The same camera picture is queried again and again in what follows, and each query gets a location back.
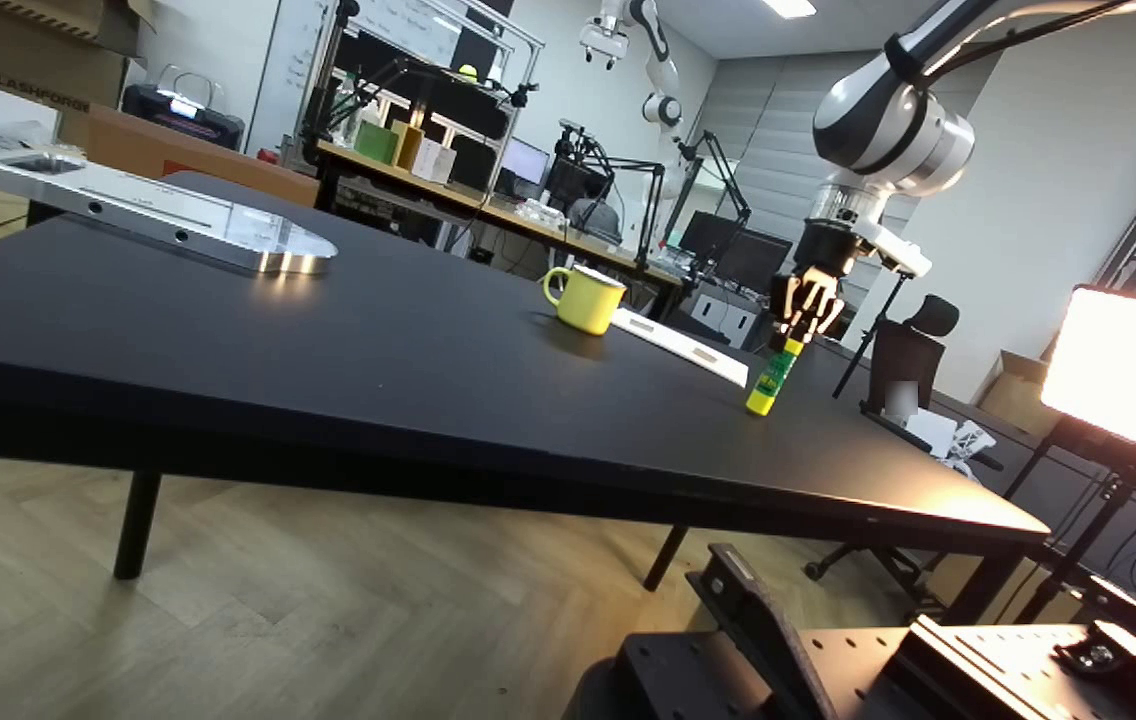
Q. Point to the green box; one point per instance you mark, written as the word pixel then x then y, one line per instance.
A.
pixel 377 140

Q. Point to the wooden workbench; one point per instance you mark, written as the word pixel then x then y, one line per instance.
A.
pixel 489 207

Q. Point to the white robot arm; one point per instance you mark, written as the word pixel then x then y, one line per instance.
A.
pixel 892 125

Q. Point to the black office chair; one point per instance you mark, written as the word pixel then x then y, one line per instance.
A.
pixel 909 363

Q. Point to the white equipment box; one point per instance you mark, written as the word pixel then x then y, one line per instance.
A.
pixel 725 316

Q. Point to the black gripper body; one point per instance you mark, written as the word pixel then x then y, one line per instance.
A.
pixel 825 251

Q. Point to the bright light panel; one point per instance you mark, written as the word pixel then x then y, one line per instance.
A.
pixel 1131 374

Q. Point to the cardboard box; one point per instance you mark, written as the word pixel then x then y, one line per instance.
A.
pixel 40 41

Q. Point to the black light stand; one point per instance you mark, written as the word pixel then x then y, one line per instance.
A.
pixel 1074 512

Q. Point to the small computer monitor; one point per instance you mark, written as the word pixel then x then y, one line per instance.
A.
pixel 524 163

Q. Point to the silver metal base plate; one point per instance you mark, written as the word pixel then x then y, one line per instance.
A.
pixel 155 211

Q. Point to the white object on chair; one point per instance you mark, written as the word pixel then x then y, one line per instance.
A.
pixel 935 424

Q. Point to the black shelf rack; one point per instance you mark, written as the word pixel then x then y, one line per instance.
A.
pixel 433 61

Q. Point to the white ceiling mounted device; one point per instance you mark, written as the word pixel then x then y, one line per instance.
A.
pixel 641 61

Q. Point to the black camera mount hardware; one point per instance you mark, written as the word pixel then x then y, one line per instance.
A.
pixel 915 663

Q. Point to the black table leg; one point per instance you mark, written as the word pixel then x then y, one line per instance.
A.
pixel 667 559
pixel 138 523

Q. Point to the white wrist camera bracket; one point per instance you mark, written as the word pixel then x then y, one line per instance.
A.
pixel 889 247

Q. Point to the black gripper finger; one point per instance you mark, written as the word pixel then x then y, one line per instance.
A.
pixel 831 311
pixel 797 304

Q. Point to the brown wooden cabinet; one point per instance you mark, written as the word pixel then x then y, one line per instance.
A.
pixel 195 157

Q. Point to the black printer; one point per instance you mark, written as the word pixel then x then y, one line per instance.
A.
pixel 184 115

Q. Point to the black computer monitor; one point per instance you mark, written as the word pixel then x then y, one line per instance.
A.
pixel 732 252

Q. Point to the yellow mug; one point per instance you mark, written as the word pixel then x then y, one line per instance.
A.
pixel 586 303

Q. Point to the green yellow marker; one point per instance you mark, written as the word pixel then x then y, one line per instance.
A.
pixel 772 378

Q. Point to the ceiling light panel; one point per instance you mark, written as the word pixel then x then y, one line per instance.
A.
pixel 788 4

